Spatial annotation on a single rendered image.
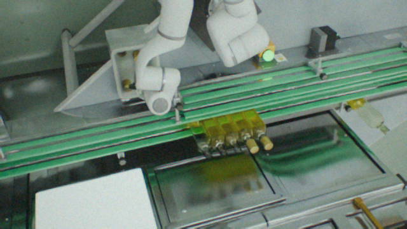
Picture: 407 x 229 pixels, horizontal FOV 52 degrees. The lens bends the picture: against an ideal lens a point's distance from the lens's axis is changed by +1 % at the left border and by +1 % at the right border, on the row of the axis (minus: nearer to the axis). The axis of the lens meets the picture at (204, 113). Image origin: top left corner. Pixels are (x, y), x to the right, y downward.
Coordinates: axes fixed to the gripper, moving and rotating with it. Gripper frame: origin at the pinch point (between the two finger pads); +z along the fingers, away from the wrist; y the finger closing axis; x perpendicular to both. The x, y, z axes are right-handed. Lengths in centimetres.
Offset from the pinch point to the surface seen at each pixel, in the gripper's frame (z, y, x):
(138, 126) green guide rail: -0.1, -6.2, -18.7
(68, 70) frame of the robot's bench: 47, -30, -5
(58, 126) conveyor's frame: 7.3, -35.7, -14.3
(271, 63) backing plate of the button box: 5, 53, -6
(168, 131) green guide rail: 4.0, 5.3, -25.8
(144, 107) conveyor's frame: 8.1, -2.2, -14.7
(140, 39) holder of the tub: 6.3, 1.2, 13.2
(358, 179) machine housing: -29, 72, -49
